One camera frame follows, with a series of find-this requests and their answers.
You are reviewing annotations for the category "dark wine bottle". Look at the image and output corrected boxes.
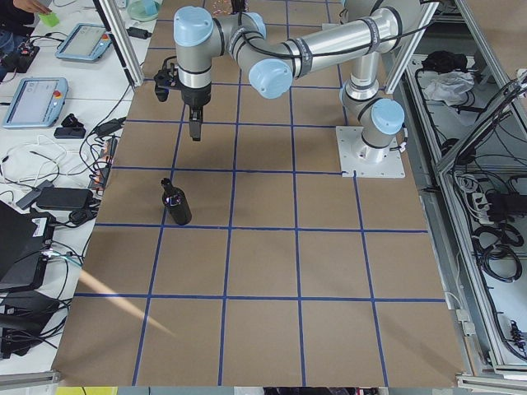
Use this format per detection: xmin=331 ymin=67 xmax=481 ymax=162
xmin=161 ymin=178 xmax=192 ymax=225

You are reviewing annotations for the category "aluminium frame diagonal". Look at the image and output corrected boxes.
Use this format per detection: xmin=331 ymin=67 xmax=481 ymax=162
xmin=385 ymin=2 xmax=439 ymax=95
xmin=92 ymin=0 xmax=144 ymax=88

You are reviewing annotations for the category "crumpled white cloth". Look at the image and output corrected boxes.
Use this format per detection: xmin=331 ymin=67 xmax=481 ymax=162
xmin=423 ymin=71 xmax=474 ymax=106

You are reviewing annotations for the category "aluminium frame diagonal right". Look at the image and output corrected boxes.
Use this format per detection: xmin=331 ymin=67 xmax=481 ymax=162
xmin=385 ymin=2 xmax=439 ymax=95

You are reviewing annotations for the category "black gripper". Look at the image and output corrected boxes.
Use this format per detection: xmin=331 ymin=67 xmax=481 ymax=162
xmin=180 ymin=84 xmax=212 ymax=142

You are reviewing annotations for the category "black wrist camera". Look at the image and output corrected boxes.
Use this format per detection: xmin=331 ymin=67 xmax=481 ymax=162
xmin=153 ymin=56 xmax=181 ymax=102

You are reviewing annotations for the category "far blue teach pendant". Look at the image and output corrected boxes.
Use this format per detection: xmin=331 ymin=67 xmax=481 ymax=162
xmin=55 ymin=23 xmax=111 ymax=63

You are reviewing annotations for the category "aluminium frame diagonal left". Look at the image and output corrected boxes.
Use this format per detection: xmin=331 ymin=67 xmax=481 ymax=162
xmin=92 ymin=0 xmax=144 ymax=88

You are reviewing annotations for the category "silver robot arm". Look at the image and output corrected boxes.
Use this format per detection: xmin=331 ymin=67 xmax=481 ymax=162
xmin=174 ymin=1 xmax=424 ymax=141

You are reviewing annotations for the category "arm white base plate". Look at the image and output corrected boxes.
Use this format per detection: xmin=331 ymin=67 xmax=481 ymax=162
xmin=336 ymin=126 xmax=405 ymax=179

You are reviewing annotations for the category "large black power brick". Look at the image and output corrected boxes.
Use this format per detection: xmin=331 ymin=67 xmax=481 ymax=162
xmin=35 ymin=188 xmax=92 ymax=211

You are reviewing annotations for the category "near blue teach pendant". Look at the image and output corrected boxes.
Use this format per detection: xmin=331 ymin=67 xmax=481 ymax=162
xmin=2 ymin=77 xmax=69 ymax=128

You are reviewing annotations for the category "black device on desk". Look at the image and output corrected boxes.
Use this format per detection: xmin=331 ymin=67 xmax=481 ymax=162
xmin=54 ymin=113 xmax=86 ymax=139

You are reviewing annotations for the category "blue teach pendant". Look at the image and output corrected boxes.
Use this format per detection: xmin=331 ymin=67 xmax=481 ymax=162
xmin=55 ymin=23 xmax=111 ymax=63
xmin=2 ymin=77 xmax=69 ymax=128

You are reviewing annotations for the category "black laptop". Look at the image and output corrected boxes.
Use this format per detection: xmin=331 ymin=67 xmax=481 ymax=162
xmin=1 ymin=202 xmax=55 ymax=292

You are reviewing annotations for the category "black power strip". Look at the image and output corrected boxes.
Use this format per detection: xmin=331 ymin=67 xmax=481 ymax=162
xmin=88 ymin=136 xmax=119 ymax=192

